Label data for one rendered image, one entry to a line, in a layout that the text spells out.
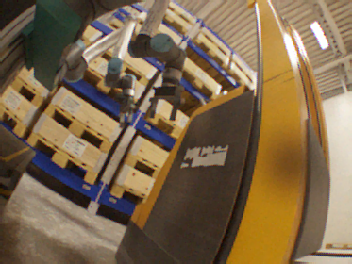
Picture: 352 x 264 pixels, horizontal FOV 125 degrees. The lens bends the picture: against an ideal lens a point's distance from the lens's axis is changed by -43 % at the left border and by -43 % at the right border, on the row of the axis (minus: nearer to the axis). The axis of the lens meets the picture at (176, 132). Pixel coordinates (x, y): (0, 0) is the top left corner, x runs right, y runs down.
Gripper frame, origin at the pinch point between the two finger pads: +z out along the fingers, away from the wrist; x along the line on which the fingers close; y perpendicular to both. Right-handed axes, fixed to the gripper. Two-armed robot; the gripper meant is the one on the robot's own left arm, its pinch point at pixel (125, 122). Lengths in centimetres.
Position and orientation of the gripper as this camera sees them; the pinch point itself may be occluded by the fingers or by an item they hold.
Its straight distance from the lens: 102.2
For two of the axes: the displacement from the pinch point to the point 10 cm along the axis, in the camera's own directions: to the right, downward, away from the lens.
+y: 7.6, 1.6, 6.3
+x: -6.5, 2.3, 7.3
